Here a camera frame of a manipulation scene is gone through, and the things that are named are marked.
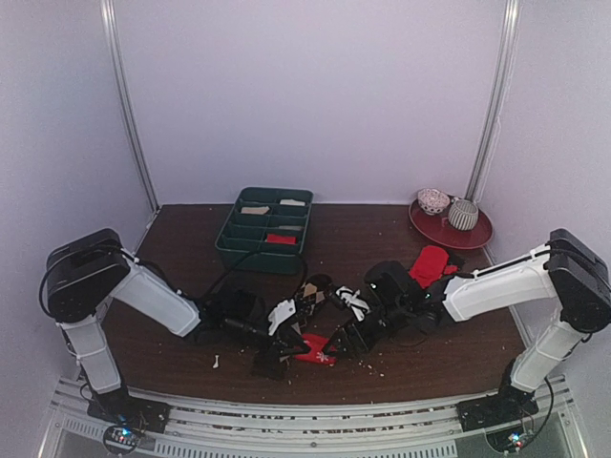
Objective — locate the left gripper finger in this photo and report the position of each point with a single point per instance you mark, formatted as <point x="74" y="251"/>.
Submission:
<point x="269" y="365"/>
<point x="291" y="343"/>

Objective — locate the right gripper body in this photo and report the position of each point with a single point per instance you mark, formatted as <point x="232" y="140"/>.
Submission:
<point x="356" y="334"/>

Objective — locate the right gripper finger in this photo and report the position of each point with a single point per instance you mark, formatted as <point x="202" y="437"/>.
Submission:
<point x="337" y="347"/>
<point x="357" y="339"/>

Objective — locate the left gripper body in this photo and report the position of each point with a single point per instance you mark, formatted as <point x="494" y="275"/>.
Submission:
<point x="279" y="342"/>

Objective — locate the red snowflake sock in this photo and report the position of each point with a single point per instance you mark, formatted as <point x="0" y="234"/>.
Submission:
<point x="316" y="355"/>

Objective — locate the brown argyle sock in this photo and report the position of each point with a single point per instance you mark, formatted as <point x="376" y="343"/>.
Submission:
<point x="311" y="296"/>

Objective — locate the green compartment tray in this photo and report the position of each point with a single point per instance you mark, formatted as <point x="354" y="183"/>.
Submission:
<point x="241" y="241"/>

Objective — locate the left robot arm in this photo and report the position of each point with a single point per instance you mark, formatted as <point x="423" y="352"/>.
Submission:
<point x="82" y="274"/>

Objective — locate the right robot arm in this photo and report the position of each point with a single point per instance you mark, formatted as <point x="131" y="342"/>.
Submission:
<point x="562" y="268"/>

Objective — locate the red cloth in tray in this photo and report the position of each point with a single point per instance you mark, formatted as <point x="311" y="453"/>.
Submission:
<point x="281" y="239"/>

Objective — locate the beige cloth in tray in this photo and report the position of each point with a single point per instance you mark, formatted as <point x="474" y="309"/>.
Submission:
<point x="255" y="210"/>

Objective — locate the black red argyle sock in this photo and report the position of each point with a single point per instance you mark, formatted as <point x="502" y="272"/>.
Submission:
<point x="455" y="264"/>

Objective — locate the white cloth in tray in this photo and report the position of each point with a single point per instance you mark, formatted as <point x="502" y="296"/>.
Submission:
<point x="292" y="202"/>

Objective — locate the red round plate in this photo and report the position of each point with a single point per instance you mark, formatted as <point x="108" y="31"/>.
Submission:
<point x="437" y="228"/>

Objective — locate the white patterned bowl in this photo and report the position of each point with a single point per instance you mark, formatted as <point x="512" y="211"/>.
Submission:
<point x="432" y="201"/>

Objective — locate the striped ceramic cup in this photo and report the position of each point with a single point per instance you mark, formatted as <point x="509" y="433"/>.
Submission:
<point x="463" y="214"/>

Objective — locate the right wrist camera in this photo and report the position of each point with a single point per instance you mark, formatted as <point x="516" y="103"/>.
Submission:
<point x="391" y="283"/>

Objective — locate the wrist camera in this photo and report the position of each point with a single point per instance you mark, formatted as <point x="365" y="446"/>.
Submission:
<point x="239" y="309"/>
<point x="391" y="283"/>

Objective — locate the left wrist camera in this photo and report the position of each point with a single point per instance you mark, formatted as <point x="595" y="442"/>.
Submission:
<point x="239" y="309"/>

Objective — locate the aluminium front rail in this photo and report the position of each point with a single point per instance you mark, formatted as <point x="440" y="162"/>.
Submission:
<point x="431" y="428"/>

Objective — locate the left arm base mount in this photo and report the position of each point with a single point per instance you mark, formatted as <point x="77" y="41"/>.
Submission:
<point x="130" y="419"/>

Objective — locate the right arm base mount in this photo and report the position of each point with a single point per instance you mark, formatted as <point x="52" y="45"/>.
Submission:
<point x="507" y="419"/>

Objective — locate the right aluminium post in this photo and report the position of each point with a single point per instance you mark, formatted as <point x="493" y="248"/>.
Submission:
<point x="500" y="87"/>

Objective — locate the aluminium post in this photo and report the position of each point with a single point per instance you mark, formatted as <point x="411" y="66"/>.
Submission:
<point x="500" y="87"/>
<point x="108" y="16"/>

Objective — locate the left aluminium post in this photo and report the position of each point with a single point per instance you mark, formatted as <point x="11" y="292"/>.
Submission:
<point x="108" y="16"/>

